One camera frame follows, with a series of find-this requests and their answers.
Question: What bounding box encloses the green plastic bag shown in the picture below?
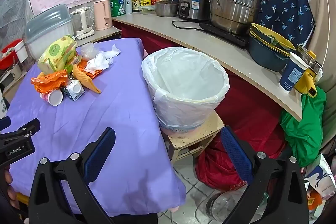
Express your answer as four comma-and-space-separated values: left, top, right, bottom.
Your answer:
280, 86, 327, 168

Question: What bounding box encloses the crumpled white tissue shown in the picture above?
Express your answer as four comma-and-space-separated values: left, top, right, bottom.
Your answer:
84, 44, 121, 73

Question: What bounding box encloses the orange waffle pattern wrapper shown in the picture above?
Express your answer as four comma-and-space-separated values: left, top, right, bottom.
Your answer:
72, 64, 101, 94

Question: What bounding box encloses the clear plastic bag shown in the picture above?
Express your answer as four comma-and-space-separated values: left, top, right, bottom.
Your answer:
80, 43, 100, 60

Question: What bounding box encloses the white glass kettle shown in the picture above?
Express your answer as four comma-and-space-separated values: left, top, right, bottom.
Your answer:
71, 7, 95, 40

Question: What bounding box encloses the blue white paper cup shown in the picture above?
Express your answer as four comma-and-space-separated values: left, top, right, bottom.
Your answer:
278, 52, 308, 94

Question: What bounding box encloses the bin with white liner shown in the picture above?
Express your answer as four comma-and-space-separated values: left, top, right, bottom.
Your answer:
141, 47, 230, 134

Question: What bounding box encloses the black power cable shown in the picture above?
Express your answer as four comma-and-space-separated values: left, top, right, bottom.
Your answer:
172, 20, 202, 30

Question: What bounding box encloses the white box with grey lid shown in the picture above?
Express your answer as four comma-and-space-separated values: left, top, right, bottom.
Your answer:
25, 4, 74, 60

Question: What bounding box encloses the clear plastic bottle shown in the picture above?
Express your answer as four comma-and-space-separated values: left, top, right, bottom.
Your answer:
194, 191, 269, 223

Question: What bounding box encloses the black induction cooktop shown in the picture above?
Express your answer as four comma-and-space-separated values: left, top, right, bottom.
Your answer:
199, 22, 250, 48

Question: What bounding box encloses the glass food container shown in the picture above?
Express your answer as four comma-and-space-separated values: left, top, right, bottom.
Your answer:
140, 5, 156, 15

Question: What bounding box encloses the navy printed cloth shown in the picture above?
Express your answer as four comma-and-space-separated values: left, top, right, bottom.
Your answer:
159, 0, 315, 42

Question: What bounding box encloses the large blue bowl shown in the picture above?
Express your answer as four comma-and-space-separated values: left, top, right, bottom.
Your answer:
248, 36, 291, 72

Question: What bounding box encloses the pink white yogurt cup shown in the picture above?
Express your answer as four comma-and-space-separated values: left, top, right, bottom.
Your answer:
40, 89, 63, 106

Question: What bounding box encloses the grey striped cloth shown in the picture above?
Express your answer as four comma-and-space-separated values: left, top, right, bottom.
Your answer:
0, 0, 34, 48

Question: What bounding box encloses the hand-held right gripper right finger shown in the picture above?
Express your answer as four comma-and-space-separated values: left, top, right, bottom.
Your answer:
220, 126, 310, 224

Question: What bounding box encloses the yellow blue bowl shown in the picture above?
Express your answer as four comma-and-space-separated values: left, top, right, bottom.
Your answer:
249, 22, 297, 52

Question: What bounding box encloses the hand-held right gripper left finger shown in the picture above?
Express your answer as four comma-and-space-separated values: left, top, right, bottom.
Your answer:
28, 127, 117, 224

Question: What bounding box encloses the yellow green tissue pack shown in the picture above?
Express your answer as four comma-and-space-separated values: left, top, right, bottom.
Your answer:
38, 34, 78, 75

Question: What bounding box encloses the white printed bag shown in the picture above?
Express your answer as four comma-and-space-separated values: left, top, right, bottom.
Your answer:
304, 153, 336, 201

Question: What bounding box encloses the crumpled orange plastic bag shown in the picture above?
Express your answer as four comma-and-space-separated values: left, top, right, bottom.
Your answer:
31, 69, 68, 94

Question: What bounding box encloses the wooden stool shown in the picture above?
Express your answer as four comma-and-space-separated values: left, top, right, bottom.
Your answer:
161, 110, 226, 164

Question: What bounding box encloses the red counter curtain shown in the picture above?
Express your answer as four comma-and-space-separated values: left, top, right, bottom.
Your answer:
113, 20, 289, 151

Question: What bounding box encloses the small milk carton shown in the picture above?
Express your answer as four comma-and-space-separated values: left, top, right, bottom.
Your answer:
61, 80, 86, 102

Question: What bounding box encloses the steel rice cooker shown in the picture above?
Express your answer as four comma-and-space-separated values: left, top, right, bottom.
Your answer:
178, 0, 212, 22

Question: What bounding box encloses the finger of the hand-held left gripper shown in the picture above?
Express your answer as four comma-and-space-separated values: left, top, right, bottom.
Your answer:
0, 118, 41, 141
0, 116, 11, 131

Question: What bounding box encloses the pink electric kettle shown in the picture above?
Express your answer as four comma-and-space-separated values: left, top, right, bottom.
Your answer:
93, 0, 113, 31

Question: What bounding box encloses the yellow plastic tool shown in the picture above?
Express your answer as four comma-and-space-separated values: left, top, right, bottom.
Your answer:
293, 67, 318, 97

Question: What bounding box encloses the small steel pot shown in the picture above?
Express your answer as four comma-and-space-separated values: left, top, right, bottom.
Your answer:
155, 0, 179, 17

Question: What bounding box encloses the white lidded jar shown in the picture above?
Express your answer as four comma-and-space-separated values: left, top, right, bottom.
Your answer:
14, 43, 36, 72

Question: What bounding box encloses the red basin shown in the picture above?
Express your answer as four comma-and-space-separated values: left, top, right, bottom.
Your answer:
0, 39, 24, 69

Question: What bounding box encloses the person's left hand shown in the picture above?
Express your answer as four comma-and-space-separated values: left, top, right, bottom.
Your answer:
0, 164, 21, 212

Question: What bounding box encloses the stainless steel steamer pot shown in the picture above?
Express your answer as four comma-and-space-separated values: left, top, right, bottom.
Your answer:
202, 0, 271, 35

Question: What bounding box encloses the green tin can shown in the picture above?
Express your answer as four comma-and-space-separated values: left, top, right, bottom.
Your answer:
109, 0, 126, 17

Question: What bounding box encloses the beige curtain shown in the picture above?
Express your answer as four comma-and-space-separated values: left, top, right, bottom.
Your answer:
294, 0, 336, 88

